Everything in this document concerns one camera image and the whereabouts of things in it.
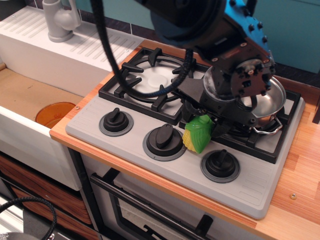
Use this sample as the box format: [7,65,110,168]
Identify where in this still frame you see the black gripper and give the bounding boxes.
[172,76,258,138]

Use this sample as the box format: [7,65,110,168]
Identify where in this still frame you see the green yellow toy corncob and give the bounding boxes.
[182,115,213,154]

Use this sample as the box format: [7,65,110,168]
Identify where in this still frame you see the stainless steel pot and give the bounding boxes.
[240,76,287,135]

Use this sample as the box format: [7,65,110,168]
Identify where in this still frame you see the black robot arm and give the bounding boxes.
[141,0,275,138]

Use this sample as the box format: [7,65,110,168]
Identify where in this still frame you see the black middle stove knob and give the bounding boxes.
[142,123,186,162]

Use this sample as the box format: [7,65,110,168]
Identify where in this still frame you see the black stove knob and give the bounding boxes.
[142,123,186,162]
[98,107,134,137]
[200,149,241,184]

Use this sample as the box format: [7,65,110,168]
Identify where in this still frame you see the black right stove knob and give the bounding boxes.
[200,149,241,184]

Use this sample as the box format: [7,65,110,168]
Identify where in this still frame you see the grey toy stove top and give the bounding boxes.
[64,59,306,221]

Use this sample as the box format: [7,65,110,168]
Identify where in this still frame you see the black left stove knob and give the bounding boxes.
[98,107,134,137]

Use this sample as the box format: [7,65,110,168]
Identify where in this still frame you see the black left burner grate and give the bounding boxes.
[98,46,214,126]

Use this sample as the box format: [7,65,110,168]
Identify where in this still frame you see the black burner grate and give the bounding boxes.
[178,89,302,165]
[98,46,214,126]

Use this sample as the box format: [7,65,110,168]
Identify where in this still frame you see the black right burner grate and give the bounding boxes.
[178,89,302,165]

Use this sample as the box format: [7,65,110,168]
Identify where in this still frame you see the orange plastic plate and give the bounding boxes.
[35,102,76,129]

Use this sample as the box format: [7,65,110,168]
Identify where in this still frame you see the wooden drawer fronts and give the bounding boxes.
[0,152,99,240]

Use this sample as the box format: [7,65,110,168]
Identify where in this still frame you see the grey toy faucet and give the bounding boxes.
[42,0,82,43]

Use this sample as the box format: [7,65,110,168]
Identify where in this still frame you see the white toy sink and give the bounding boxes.
[0,5,146,192]

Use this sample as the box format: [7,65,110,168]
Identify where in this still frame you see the oven door with black handle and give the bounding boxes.
[89,167,218,240]

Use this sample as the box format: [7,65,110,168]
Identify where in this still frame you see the black braided cable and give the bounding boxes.
[0,196,58,240]

